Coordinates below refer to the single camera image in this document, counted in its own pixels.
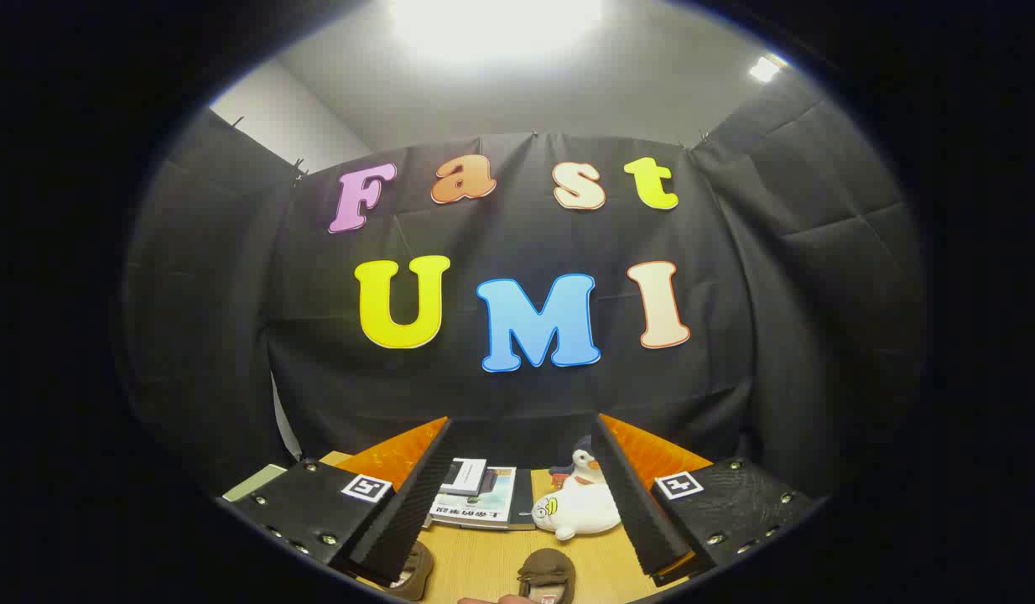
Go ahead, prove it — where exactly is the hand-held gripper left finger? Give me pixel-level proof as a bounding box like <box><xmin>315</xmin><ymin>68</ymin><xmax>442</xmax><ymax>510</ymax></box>
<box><xmin>224</xmin><ymin>417</ymin><xmax>454</xmax><ymax>588</ymax></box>

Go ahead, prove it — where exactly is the book with sky cover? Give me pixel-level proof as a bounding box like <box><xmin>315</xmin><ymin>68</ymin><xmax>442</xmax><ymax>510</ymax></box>
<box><xmin>429</xmin><ymin>466</ymin><xmax>518</xmax><ymax>529</ymax></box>

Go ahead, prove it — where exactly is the brown fuzzy shoe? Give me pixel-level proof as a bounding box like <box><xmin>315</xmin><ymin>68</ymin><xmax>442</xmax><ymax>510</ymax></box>
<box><xmin>389</xmin><ymin>541</ymin><xmax>435</xmax><ymax>601</ymax></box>
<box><xmin>517</xmin><ymin>549</ymin><xmax>577</xmax><ymax>604</ymax></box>

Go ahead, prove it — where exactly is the white duck plush toy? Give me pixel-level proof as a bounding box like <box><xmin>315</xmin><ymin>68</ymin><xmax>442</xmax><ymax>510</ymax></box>
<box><xmin>532</xmin><ymin>476</ymin><xmax>622</xmax><ymax>541</ymax></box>

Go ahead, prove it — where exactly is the black backdrop cloth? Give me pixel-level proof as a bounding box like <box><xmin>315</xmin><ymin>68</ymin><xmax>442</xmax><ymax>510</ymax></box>
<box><xmin>123</xmin><ymin>80</ymin><xmax>929</xmax><ymax>504</ymax></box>

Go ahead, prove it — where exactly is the white book with photo cover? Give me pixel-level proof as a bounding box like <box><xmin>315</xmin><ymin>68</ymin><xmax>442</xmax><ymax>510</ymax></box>
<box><xmin>440</xmin><ymin>458</ymin><xmax>488</xmax><ymax>496</ymax></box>

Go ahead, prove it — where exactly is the green fabric storage box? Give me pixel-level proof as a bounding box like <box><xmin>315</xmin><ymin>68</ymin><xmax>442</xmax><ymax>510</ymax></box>
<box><xmin>224</xmin><ymin>464</ymin><xmax>288</xmax><ymax>502</ymax></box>

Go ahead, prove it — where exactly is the grey penguin plush toy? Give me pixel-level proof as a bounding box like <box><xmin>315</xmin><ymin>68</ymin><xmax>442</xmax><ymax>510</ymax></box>
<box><xmin>549</xmin><ymin>436</ymin><xmax>604</xmax><ymax>489</ymax></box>

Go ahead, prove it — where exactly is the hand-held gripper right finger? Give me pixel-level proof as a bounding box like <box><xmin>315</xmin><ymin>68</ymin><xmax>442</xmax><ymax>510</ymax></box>
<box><xmin>591</xmin><ymin>414</ymin><xmax>816</xmax><ymax>588</ymax></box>

